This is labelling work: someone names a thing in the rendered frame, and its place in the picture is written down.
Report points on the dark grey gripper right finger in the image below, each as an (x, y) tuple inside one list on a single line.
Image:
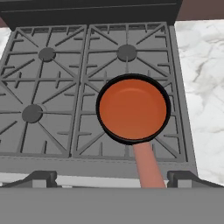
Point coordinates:
[(180, 177)]

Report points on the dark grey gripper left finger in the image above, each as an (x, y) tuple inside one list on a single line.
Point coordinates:
[(43, 177)]

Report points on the grey gas stove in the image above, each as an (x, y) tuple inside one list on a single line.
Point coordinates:
[(73, 87)]

